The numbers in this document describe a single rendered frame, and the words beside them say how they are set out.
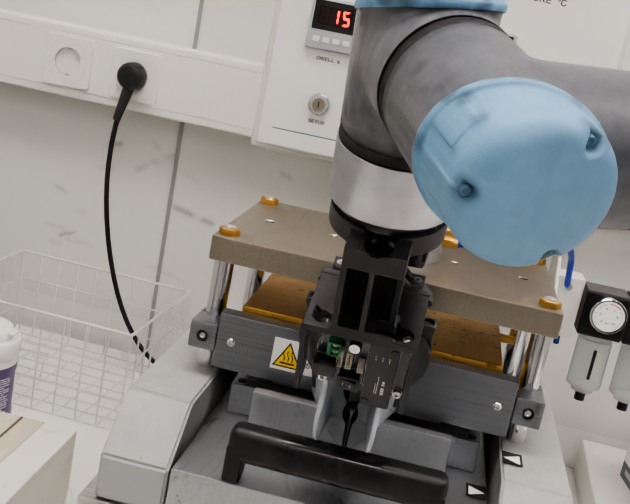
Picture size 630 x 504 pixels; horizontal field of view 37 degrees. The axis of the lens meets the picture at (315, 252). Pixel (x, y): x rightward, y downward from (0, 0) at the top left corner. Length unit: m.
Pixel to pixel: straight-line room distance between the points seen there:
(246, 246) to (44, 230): 0.80
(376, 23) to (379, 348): 0.19
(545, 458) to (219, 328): 0.26
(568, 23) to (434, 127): 0.51
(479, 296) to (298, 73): 0.32
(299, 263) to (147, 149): 0.72
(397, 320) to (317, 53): 0.40
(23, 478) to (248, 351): 0.27
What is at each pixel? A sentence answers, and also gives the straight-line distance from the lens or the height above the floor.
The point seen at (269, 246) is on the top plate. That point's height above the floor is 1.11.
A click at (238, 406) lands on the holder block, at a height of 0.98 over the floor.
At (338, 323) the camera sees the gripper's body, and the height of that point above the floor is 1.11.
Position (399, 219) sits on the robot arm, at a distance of 0.52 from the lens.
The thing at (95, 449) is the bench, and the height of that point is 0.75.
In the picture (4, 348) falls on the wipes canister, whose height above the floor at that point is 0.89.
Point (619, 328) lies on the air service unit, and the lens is 0.92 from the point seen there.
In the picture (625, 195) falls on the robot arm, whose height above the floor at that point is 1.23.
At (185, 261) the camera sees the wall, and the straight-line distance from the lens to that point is 1.41.
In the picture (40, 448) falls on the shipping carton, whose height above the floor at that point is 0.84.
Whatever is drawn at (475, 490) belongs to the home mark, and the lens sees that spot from 0.73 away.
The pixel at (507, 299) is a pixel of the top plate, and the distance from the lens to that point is 0.71.
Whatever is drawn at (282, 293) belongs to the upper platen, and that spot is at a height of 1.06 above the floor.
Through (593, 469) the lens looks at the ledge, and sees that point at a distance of 1.30.
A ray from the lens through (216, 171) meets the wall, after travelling 1.37.
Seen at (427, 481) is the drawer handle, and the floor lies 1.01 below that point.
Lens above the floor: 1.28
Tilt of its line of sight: 14 degrees down
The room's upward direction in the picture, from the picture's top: 11 degrees clockwise
